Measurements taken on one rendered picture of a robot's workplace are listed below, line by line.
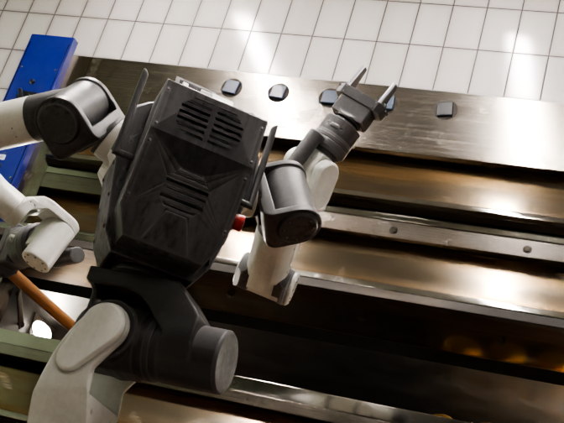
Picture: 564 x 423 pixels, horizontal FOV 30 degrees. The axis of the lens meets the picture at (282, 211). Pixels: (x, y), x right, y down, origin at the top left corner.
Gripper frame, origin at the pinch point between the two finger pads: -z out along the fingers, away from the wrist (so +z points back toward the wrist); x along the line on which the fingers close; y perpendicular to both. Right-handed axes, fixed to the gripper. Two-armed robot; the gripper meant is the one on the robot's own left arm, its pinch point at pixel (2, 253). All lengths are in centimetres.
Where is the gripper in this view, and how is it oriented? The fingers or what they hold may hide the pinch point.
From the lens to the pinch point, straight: 243.2
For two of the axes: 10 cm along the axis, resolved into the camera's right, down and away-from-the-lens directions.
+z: 6.4, -1.4, -7.5
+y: 7.2, 4.5, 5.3
